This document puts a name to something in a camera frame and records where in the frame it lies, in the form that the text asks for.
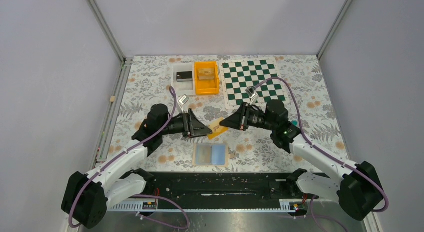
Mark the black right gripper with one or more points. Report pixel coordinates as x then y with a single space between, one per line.
243 116

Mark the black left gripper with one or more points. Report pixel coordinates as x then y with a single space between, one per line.
190 123

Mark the beige leather card holder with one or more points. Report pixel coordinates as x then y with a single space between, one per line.
211 154

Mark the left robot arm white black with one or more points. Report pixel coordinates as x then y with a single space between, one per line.
89 195

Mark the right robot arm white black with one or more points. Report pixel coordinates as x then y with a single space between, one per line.
355 187

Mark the white plastic bin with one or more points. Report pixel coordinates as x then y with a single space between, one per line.
187 87

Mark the orange plastic bin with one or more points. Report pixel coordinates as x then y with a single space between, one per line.
206 87

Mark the green white chessboard mat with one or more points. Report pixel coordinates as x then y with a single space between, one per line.
238 74

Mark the black box in white bin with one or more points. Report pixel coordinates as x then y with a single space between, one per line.
182 76

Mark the wooden block in orange bin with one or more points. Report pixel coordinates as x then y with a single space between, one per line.
206 73

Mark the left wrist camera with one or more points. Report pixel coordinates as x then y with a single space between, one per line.
181 101

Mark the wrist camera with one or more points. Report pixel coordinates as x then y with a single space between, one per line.
181 101
253 95

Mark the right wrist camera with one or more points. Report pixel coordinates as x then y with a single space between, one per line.
253 95

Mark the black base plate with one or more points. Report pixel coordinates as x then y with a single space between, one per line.
214 190

